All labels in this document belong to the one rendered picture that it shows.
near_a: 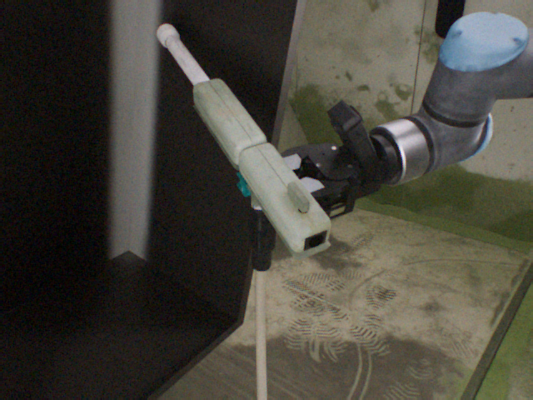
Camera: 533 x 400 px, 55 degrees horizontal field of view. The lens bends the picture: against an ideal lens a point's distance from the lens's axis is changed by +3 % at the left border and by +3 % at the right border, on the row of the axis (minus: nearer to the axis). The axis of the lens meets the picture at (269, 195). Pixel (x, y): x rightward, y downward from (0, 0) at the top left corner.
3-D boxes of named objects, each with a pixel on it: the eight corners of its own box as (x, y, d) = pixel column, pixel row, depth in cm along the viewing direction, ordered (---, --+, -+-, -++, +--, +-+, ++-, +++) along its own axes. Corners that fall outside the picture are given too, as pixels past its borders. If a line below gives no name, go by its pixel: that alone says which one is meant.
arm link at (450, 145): (462, 79, 76) (440, 131, 84) (396, 101, 72) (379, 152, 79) (510, 115, 71) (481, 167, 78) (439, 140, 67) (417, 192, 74)
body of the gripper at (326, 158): (319, 226, 69) (389, 199, 73) (327, 182, 62) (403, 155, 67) (291, 190, 73) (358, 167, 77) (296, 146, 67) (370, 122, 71)
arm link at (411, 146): (436, 143, 67) (391, 104, 73) (407, 154, 66) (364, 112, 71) (418, 190, 74) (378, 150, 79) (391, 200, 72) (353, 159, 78)
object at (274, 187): (316, 323, 68) (339, 212, 52) (285, 337, 67) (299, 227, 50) (189, 122, 98) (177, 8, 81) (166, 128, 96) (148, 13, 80)
